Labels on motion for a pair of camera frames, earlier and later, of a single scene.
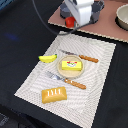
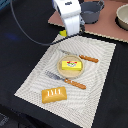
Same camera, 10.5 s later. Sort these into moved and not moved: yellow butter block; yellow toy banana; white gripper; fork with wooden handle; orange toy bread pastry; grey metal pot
Moved: yellow toy banana; white gripper
Not moved: orange toy bread pastry; yellow butter block; fork with wooden handle; grey metal pot
